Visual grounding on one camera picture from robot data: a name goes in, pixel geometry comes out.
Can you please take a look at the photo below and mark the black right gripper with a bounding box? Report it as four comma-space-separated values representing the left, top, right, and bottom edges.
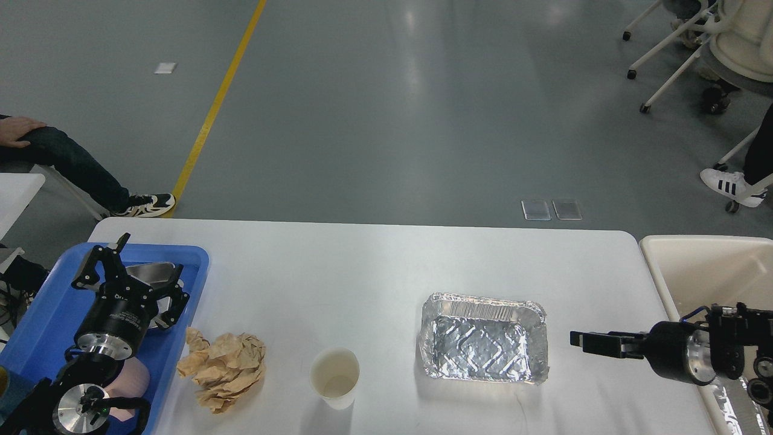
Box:
569, 321, 717, 386

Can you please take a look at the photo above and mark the seated person hand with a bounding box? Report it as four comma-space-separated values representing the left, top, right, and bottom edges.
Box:
1, 117, 47, 149

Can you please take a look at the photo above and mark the cream plastic bin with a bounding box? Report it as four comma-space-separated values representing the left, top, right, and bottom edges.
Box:
640, 235, 772, 434

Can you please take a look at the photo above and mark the foil tray in bin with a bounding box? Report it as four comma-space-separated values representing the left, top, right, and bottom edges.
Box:
711, 377, 769, 434

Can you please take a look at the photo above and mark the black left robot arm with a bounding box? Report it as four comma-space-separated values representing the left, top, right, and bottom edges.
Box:
2, 233, 190, 434

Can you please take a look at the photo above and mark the seated person dark jeans leg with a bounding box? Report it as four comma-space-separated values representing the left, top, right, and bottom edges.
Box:
2, 126, 130, 212

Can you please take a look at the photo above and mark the blue plastic tray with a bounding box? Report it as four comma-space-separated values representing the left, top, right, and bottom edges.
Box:
1, 243, 210, 434

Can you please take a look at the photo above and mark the aluminium foil tray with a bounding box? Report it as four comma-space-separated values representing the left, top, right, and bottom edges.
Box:
417, 292, 550, 385

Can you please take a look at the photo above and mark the grey chair left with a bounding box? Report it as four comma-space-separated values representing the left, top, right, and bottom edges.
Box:
0, 162, 104, 222

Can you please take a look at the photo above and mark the black white beige sneaker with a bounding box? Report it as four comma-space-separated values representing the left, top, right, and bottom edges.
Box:
110, 193, 176, 218

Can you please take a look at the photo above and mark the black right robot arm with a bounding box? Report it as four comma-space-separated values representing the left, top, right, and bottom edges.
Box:
569, 302, 772, 411

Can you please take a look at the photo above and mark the floor plate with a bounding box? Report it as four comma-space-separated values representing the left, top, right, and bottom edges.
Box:
521, 200, 552, 221
552, 199, 583, 221

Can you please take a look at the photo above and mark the stainless steel rectangular tin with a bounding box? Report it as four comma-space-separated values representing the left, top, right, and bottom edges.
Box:
126, 262, 190, 330

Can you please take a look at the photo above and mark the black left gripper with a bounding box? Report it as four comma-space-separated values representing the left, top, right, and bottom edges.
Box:
71, 233, 190, 361

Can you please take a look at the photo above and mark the crumpled brown paper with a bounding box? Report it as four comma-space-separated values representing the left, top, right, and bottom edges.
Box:
176, 327, 267, 414

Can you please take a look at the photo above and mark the white office chair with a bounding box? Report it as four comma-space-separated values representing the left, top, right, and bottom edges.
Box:
627, 1, 772, 114

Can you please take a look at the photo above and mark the white striped sneaker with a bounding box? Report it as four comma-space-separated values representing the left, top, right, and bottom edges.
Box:
699, 169, 768, 208

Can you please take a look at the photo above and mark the white floor tag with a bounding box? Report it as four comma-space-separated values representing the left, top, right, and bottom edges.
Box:
153, 62, 178, 75

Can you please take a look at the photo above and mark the pink ribbed mug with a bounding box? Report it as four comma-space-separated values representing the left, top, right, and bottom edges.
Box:
104, 357, 150, 398

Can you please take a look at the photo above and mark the white side table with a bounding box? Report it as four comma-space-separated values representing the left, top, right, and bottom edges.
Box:
1, 173, 46, 239

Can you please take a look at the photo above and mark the white paper cup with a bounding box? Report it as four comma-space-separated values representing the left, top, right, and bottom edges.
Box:
310, 347, 360, 410

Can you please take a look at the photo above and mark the right floor plate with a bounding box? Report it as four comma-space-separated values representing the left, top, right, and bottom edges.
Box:
552, 199, 583, 221

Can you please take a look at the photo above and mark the standing person black trouser leg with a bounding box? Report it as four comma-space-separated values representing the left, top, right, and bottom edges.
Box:
743, 119, 772, 185

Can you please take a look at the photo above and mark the left floor plate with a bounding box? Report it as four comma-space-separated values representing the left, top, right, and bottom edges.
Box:
521, 200, 552, 221

